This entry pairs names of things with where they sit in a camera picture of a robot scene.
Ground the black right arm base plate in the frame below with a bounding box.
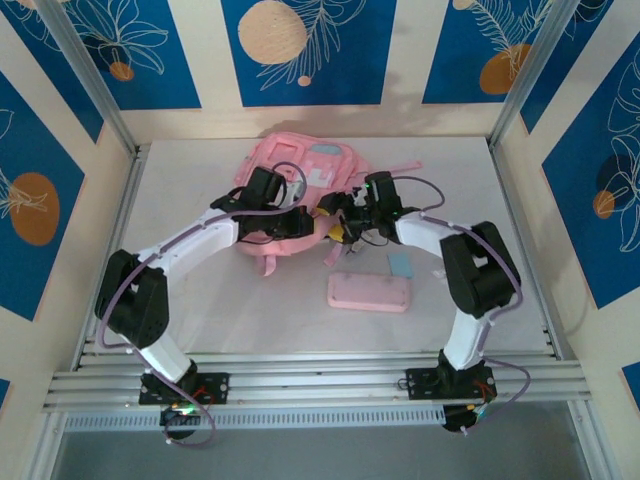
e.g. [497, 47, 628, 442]
[405, 366, 498, 402]

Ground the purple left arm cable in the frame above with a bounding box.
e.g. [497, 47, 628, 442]
[96, 160, 309, 450]

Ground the light blue sticky note pad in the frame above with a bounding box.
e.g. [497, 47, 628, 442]
[387, 252, 416, 279]

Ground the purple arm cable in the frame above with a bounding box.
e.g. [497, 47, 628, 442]
[96, 160, 309, 450]
[392, 175, 532, 437]

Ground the grey slotted cable duct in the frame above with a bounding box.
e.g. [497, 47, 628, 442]
[62, 403, 447, 434]

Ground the aluminium frame cross rail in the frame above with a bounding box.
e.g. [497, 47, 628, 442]
[42, 352, 596, 415]

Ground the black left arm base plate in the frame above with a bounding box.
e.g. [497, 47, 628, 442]
[137, 371, 231, 406]

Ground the aluminium table side rail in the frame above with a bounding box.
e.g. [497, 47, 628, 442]
[72, 144, 151, 371]
[487, 142, 566, 360]

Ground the pink school backpack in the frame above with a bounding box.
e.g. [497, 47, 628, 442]
[233, 130, 424, 279]

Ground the aluminium frame post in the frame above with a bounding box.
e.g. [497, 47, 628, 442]
[487, 0, 616, 151]
[34, 0, 141, 157]

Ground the pink pencil case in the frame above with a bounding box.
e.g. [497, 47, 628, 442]
[324, 270, 414, 315]

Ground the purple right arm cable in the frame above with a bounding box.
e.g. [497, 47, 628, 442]
[392, 175, 532, 437]

